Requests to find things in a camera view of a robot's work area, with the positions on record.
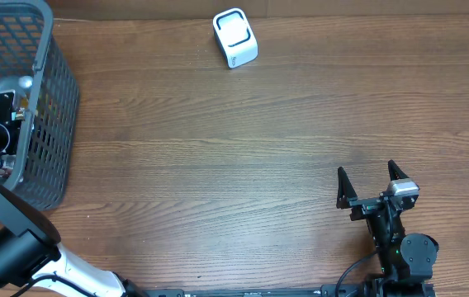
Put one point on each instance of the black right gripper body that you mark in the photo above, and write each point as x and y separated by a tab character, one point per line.
371	204

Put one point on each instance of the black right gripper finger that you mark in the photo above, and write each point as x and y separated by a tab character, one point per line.
395	172
346	192

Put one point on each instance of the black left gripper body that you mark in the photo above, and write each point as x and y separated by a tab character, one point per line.
17	120

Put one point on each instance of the yellow dish soap bottle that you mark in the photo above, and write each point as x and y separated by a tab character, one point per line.
21	85

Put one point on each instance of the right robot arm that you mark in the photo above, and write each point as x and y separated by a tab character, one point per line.
406	260

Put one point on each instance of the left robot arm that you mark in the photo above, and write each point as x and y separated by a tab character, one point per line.
31	252

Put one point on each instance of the white barcode scanner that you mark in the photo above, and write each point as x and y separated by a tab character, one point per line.
235	37

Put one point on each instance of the grey plastic mesh basket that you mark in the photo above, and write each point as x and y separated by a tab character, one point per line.
28	48

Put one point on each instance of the white red wrapper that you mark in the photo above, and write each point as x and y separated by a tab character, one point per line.
7	164

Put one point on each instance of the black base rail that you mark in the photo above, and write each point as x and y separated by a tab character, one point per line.
328	290

